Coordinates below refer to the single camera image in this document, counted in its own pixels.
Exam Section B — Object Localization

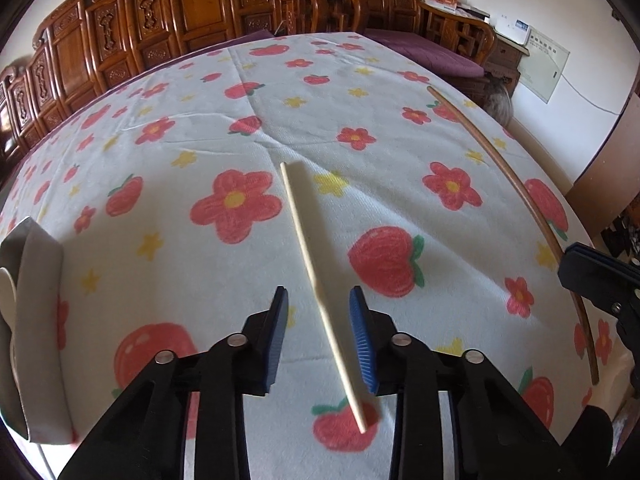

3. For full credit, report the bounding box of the light bamboo chopstick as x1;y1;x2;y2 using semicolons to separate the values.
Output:
279;162;369;434

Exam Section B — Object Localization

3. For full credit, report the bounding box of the dark brown wooden chopstick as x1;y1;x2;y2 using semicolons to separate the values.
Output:
427;84;600;386

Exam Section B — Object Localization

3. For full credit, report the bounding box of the person's right hand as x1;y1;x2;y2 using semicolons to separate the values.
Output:
554;405;613;480

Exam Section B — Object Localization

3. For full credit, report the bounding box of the grey plastic bag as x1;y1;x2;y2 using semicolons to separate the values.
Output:
478;75;513;128

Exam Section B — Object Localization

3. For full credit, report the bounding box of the metal rectangular tin box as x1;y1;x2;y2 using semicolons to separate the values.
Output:
1;217;73;445

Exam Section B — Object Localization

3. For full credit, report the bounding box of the strawberry flower print tablecloth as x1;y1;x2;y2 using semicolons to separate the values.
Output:
1;32;632;479

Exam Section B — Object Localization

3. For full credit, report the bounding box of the wooden side cabinet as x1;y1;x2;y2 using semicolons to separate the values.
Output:
484;35;529;96

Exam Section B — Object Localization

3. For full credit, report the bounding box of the white router box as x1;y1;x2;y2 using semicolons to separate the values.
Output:
495;14;532;47

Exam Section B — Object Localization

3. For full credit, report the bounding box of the purple armchair cushion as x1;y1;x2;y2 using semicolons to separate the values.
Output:
363;28;485;78

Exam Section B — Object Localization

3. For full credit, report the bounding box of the long carved wooden sofa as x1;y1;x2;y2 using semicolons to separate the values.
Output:
0;0;371;162

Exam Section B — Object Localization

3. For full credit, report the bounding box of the carved wooden armchair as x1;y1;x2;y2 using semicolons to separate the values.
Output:
328;0;496;70

